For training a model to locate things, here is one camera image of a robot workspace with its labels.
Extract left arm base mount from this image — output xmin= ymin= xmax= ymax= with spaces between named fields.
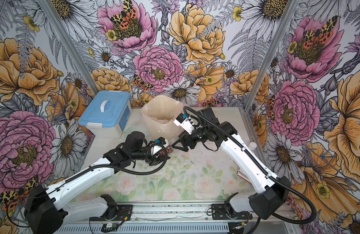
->
xmin=90 ymin=204 xmax=133 ymax=221

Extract right black corrugated cable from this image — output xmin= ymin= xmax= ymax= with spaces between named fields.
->
xmin=182 ymin=106 xmax=317 ymax=225

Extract aluminium front rail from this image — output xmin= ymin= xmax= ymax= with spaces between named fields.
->
xmin=57 ymin=201 xmax=301 ymax=234

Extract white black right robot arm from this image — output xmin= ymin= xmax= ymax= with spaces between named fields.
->
xmin=172 ymin=107 xmax=291 ymax=220

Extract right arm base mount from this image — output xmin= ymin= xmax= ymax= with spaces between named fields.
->
xmin=207 ymin=203 xmax=253 ymax=221

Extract black corrugated cable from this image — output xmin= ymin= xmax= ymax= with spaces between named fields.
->
xmin=62 ymin=143 xmax=169 ymax=185
xmin=182 ymin=106 xmax=317 ymax=225

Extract pink white paper packet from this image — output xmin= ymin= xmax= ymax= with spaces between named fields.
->
xmin=237 ymin=171 xmax=251 ymax=183

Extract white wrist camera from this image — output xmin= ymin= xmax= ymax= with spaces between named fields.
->
xmin=154 ymin=137 xmax=168 ymax=147
xmin=174 ymin=114 xmax=195 ymax=134

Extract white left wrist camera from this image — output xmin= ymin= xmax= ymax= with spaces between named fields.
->
xmin=154 ymin=137 xmax=168 ymax=147

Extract blue lidded storage box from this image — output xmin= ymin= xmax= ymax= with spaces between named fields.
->
xmin=78 ymin=90 xmax=132 ymax=138

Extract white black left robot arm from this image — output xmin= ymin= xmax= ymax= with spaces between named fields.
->
xmin=24 ymin=131 xmax=169 ymax=234

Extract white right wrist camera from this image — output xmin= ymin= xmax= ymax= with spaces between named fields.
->
xmin=174 ymin=114 xmax=195 ymax=134

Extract left black corrugated cable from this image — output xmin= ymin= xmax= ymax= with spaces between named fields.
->
xmin=62 ymin=143 xmax=169 ymax=185

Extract small white capped bottle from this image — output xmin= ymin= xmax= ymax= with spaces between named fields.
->
xmin=248 ymin=142 xmax=257 ymax=151

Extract bin with pink bag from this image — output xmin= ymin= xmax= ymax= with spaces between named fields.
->
xmin=141 ymin=95 xmax=184 ymax=142

